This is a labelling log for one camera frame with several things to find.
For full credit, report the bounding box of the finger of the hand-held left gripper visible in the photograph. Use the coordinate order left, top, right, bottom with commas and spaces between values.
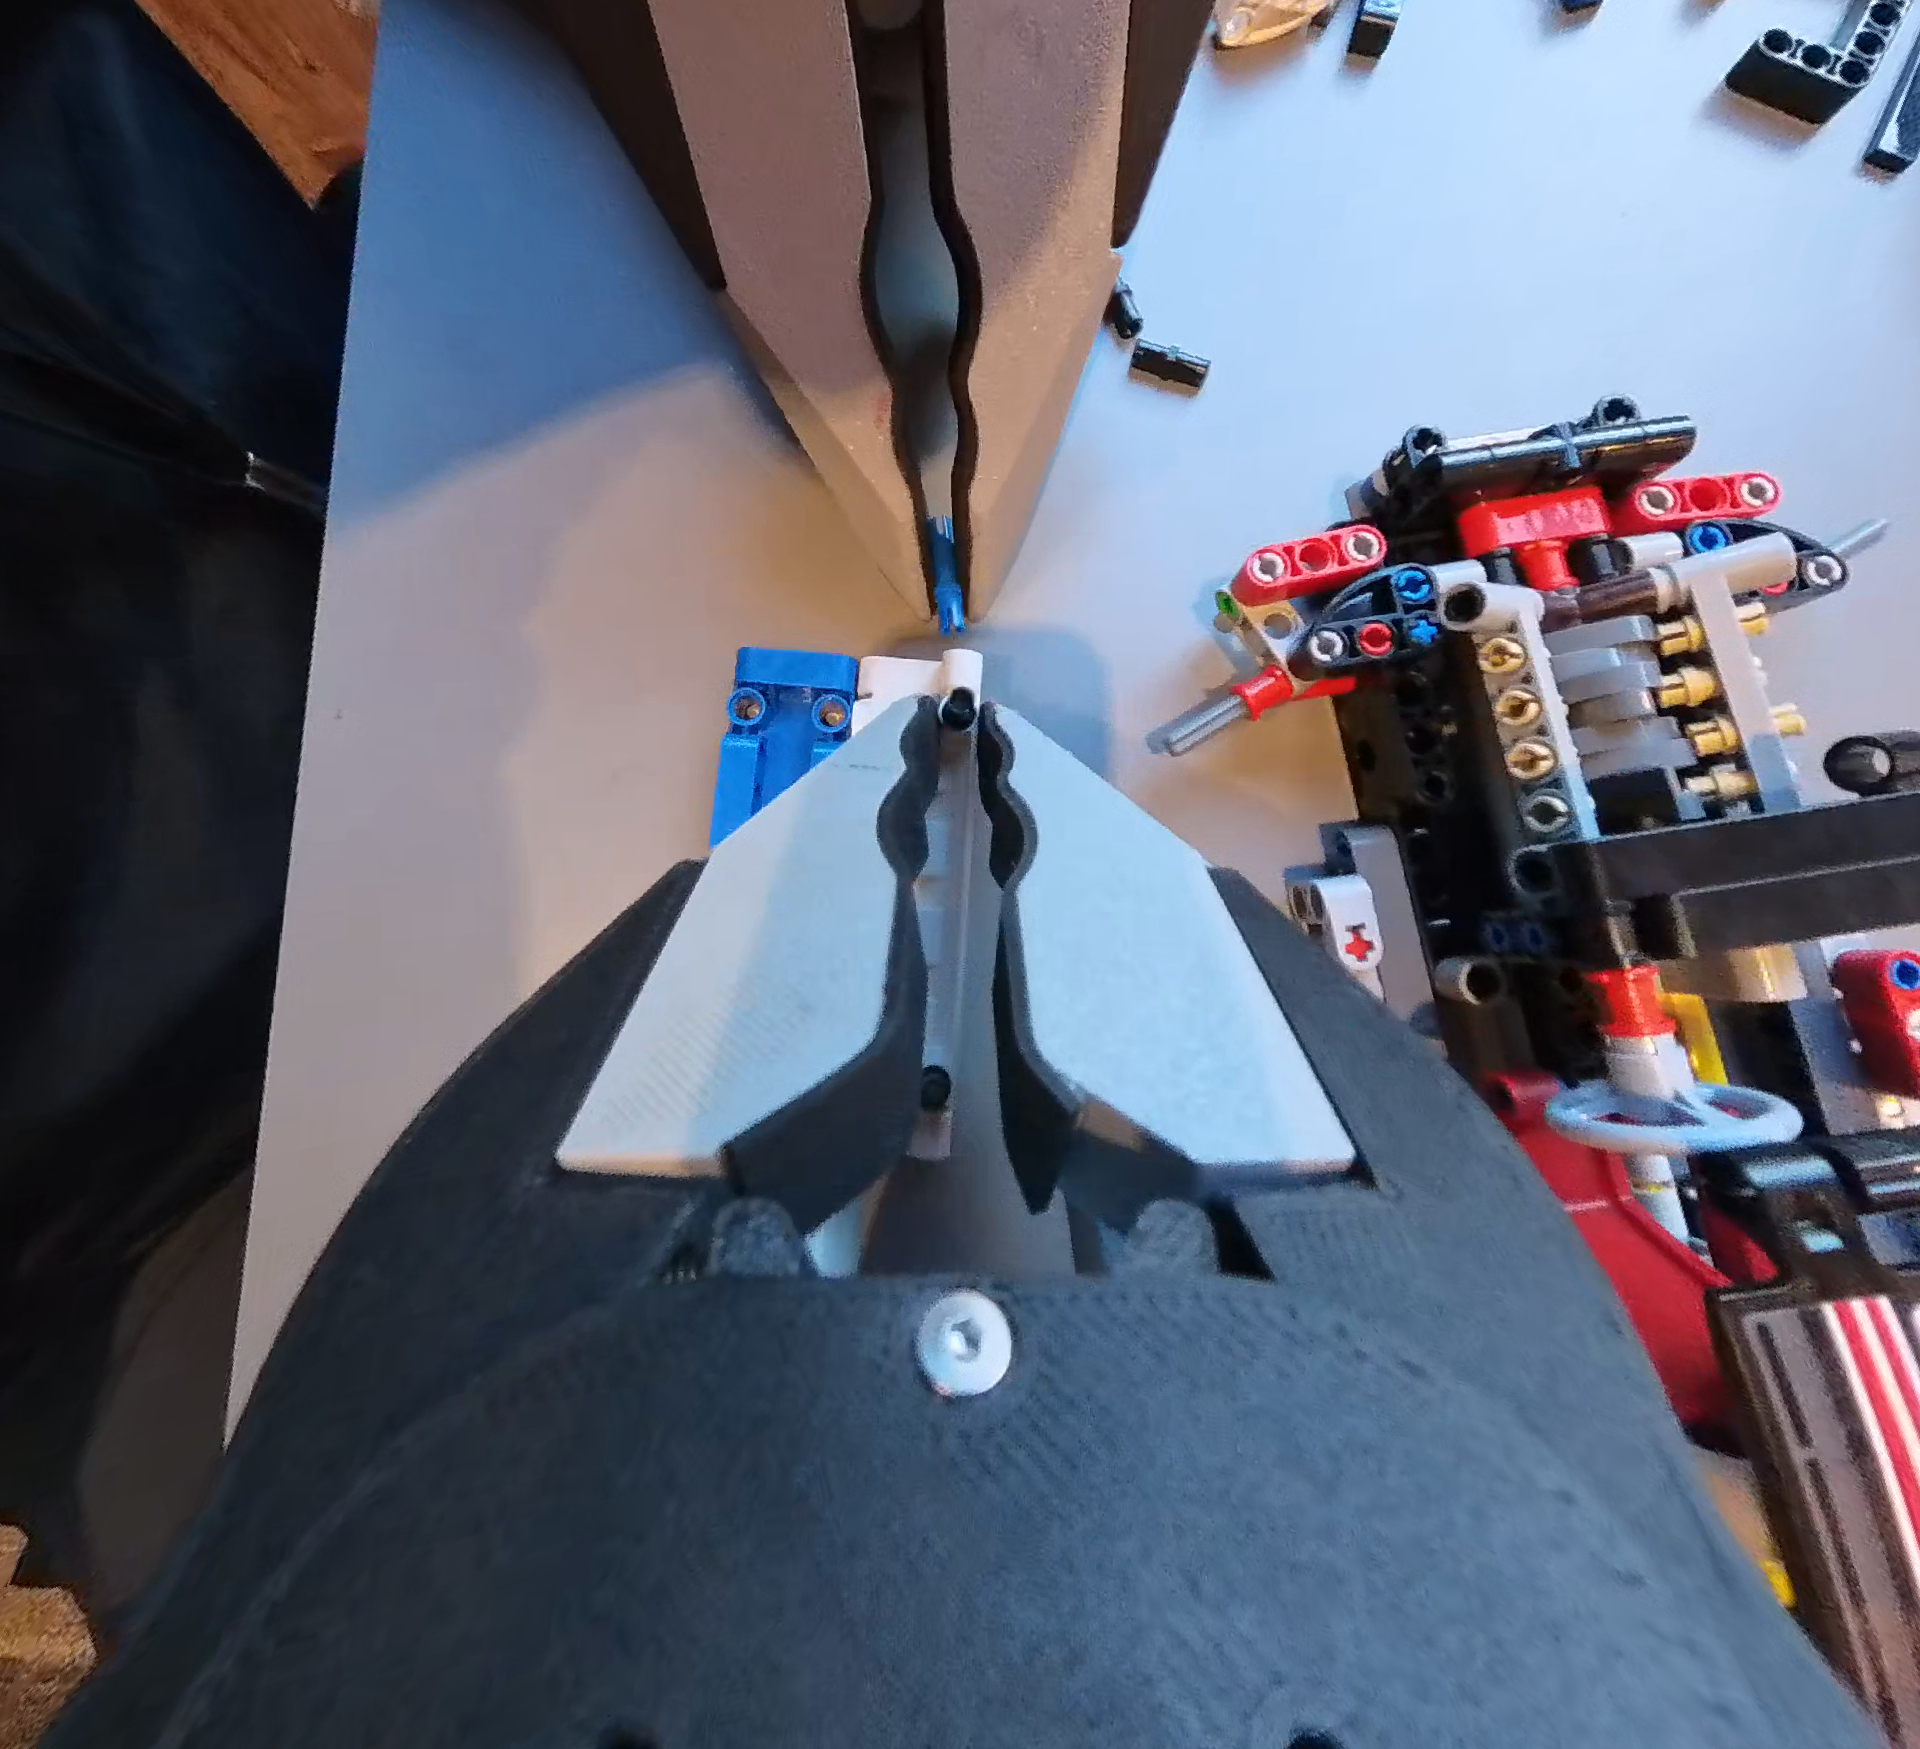
618, 0, 933, 620
936, 0, 1145, 620

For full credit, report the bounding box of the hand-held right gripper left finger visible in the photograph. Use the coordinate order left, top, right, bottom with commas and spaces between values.
555, 694, 946, 1233

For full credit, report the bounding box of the grey desk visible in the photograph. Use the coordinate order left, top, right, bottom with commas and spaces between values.
227, 0, 1920, 1616

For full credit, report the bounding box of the black brick race car model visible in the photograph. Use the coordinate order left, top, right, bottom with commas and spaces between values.
1146, 396, 1920, 1742

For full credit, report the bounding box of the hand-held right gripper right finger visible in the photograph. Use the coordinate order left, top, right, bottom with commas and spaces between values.
975, 706, 1362, 1213

